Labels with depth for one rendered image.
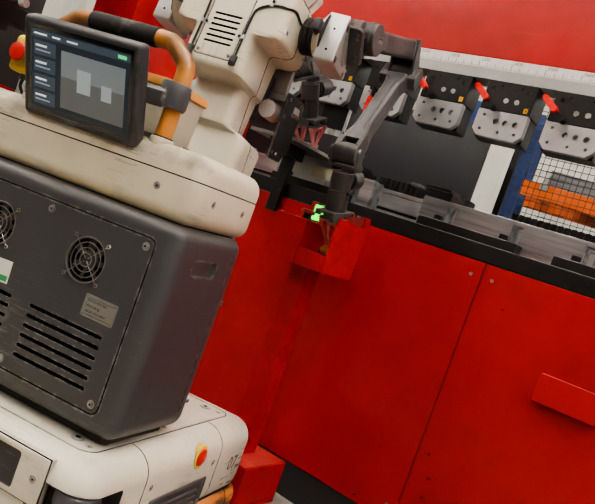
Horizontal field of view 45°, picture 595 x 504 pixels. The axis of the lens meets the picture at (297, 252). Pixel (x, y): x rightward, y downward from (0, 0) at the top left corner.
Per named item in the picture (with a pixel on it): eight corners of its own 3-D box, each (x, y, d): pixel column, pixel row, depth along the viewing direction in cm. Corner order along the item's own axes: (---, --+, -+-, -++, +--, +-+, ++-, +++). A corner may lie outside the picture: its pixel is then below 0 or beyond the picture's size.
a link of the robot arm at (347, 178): (330, 166, 186) (350, 171, 184) (340, 165, 192) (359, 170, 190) (324, 191, 187) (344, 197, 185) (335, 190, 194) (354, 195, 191)
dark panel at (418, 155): (233, 170, 325) (265, 78, 324) (235, 171, 327) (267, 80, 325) (453, 240, 260) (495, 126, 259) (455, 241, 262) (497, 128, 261)
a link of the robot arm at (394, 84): (388, 57, 209) (423, 64, 205) (388, 74, 213) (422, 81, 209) (323, 147, 185) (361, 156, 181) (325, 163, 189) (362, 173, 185)
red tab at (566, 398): (531, 400, 171) (541, 372, 171) (533, 400, 173) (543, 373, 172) (594, 427, 162) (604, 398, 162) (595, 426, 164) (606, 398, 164)
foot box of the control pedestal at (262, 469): (163, 477, 191) (178, 435, 190) (221, 468, 212) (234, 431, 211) (217, 515, 180) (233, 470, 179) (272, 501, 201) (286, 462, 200)
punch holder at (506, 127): (469, 132, 205) (489, 78, 205) (479, 141, 212) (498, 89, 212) (518, 143, 197) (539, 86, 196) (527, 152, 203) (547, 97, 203)
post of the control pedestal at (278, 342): (226, 444, 197) (291, 260, 195) (239, 443, 202) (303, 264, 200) (242, 454, 194) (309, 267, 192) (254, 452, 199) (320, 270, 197)
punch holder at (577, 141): (536, 147, 194) (557, 89, 193) (544, 156, 201) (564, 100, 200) (591, 159, 185) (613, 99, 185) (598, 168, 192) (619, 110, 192)
